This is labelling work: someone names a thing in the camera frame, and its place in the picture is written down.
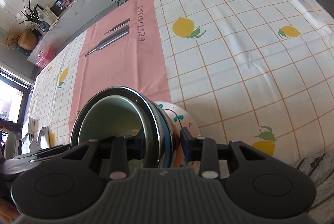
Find person left hand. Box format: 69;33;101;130
0;199;20;223

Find blue vase green plant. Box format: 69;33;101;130
20;0;50;33

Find grey phone stand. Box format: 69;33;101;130
22;127;50;154

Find green ceramic bowl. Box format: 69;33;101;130
78;96;144;178

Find pink storage box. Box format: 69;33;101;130
36;47;56;68

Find brown round vase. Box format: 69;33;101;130
18;29;37;50

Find dried yellow flowers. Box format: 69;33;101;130
2;31;20;48

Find white lemon grid tablecloth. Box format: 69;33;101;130
29;0;333;163

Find blue steel bowl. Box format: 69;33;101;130
70;86;177;171

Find white fruity painted plate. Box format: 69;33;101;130
156;101;201;174

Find pink restaurant placemat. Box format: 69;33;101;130
68;0;172;128

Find striped grey clothing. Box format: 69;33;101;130
291;152;334;223

